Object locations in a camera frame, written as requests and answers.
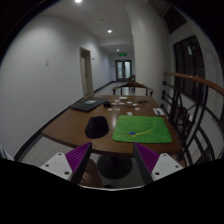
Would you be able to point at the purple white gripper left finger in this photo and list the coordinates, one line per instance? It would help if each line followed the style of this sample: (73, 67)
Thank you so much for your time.
(69, 166)

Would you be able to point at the brown wooden table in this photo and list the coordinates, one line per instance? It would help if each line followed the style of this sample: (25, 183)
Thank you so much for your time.
(115, 160)

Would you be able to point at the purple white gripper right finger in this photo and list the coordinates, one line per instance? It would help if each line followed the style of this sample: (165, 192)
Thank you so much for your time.
(154, 166)

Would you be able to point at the green mouse pad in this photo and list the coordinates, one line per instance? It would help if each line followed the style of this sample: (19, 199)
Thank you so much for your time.
(141, 129)

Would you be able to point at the dark grey laptop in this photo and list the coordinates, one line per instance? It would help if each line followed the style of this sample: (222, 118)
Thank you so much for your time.
(87, 105)

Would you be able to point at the wooden stair handrail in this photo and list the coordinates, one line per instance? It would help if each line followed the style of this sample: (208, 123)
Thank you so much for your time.
(195, 109)

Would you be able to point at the white paper notebook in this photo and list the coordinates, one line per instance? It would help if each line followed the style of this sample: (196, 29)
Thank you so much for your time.
(158, 111)

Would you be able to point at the green exit sign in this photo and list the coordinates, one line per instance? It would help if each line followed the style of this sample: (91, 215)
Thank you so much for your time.
(122, 54)

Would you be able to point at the dark window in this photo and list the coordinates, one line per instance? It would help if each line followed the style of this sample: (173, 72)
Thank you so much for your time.
(189, 61)

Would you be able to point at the wooden chair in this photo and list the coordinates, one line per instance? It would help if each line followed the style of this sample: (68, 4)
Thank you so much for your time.
(148, 90)

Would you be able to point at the glass double door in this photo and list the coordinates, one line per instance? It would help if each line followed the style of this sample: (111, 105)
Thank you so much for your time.
(123, 69)

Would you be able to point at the black computer mouse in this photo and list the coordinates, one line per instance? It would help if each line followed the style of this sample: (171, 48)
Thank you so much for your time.
(97, 127)

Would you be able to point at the small black box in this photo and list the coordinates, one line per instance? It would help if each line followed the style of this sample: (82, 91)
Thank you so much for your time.
(107, 104)

